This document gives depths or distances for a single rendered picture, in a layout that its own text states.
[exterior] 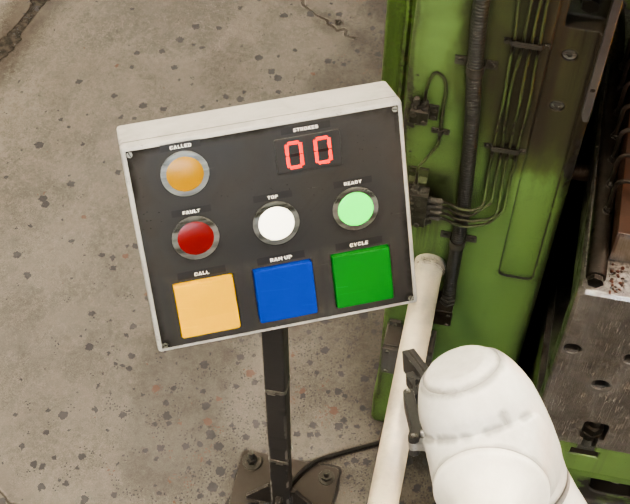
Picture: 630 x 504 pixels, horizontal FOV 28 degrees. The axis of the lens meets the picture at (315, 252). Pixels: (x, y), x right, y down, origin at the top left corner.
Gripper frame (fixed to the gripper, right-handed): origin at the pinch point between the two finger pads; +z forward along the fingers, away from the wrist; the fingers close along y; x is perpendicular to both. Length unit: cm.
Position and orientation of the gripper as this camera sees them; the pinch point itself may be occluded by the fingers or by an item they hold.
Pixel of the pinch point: (419, 373)
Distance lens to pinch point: 151.3
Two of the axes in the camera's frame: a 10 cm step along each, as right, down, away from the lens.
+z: -3.0, -4.2, 8.6
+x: -0.9, -8.8, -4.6
